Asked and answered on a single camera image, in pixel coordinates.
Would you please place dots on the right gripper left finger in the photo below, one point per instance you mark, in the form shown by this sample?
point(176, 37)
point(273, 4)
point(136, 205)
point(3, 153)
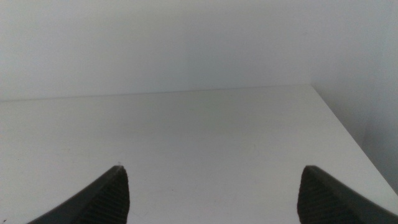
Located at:
point(105, 199)

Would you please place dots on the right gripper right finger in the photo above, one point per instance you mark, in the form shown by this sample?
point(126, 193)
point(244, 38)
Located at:
point(323, 202)

